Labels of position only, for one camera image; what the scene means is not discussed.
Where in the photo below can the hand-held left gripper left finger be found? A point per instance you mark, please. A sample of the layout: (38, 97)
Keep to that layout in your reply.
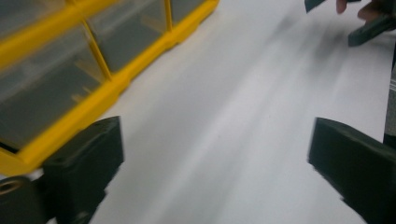
(84, 161)

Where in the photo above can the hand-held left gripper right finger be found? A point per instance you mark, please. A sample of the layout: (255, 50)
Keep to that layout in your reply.
(361, 165)

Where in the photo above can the yellow black organizer cabinet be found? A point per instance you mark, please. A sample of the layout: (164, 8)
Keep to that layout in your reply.
(93, 105)

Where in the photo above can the set of clear organizer drawers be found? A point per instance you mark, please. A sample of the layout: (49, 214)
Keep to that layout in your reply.
(46, 102)

